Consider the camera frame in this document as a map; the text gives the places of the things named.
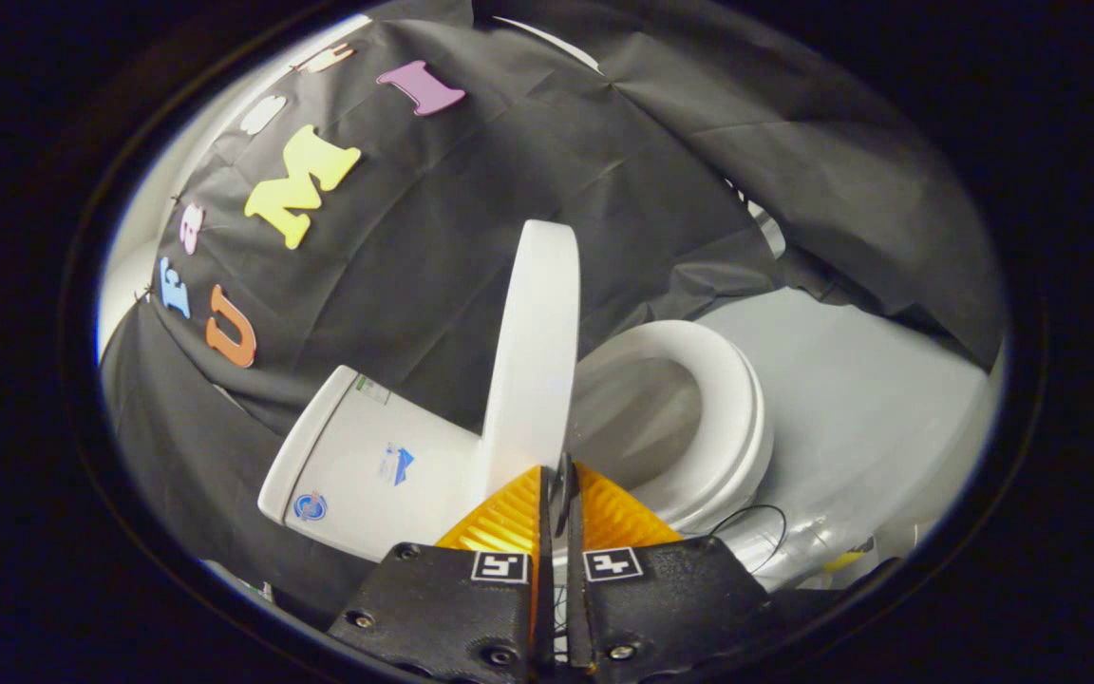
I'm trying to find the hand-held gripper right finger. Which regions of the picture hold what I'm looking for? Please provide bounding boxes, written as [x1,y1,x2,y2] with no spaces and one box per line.
[556,454,800,677]

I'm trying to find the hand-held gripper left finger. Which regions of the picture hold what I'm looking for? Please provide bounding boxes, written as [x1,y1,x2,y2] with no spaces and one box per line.
[327,464,556,681]

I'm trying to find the white toilet lid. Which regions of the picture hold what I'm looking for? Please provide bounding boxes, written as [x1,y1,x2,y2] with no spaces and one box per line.
[476,220,582,500]

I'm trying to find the white toilet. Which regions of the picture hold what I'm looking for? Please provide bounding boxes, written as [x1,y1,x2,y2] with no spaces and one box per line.
[257,328,880,592]

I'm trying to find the white toilet seat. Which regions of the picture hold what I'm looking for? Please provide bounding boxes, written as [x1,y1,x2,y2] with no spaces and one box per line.
[571,320,776,533]

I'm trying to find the white toilet tank cover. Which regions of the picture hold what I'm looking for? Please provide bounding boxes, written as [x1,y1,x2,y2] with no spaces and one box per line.
[257,366,360,525]

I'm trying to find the black backdrop cloth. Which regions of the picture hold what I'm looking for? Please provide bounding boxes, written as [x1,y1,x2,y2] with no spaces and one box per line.
[101,0,1009,618]

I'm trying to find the thin black cable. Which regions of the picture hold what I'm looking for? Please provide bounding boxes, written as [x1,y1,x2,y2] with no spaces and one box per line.
[707,503,788,576]

